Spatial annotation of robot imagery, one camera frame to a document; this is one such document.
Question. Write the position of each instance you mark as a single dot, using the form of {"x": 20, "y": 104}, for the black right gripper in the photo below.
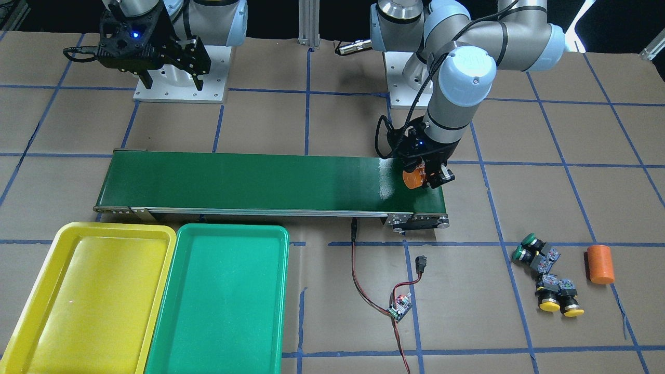
{"x": 167, "y": 32}

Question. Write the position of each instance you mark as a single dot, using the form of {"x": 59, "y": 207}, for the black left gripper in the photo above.
{"x": 439, "y": 154}

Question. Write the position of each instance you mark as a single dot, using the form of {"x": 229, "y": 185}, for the orange cylinder with white numbers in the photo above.
{"x": 413, "y": 182}

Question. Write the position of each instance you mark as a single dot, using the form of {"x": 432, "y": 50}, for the green push button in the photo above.
{"x": 532, "y": 243}
{"x": 539, "y": 262}

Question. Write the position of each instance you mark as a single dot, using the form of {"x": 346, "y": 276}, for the yellow push button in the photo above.
{"x": 547, "y": 289}
{"x": 567, "y": 298}

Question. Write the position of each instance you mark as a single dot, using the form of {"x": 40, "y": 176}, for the plain orange cylinder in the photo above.
{"x": 600, "y": 264}

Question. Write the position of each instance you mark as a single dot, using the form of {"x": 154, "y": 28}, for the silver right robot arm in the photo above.
{"x": 217, "y": 23}

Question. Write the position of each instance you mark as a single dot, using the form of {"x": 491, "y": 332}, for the green conveyor belt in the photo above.
{"x": 141, "y": 183}

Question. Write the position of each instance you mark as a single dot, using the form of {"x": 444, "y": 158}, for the small green circuit board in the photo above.
{"x": 400, "y": 307}

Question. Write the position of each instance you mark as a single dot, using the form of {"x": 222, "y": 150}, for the green plastic tray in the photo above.
{"x": 223, "y": 304}

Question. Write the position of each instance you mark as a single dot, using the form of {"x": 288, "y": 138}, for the yellow plastic tray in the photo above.
{"x": 95, "y": 302}

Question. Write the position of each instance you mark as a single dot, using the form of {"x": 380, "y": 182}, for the aluminium frame post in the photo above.
{"x": 308, "y": 17}

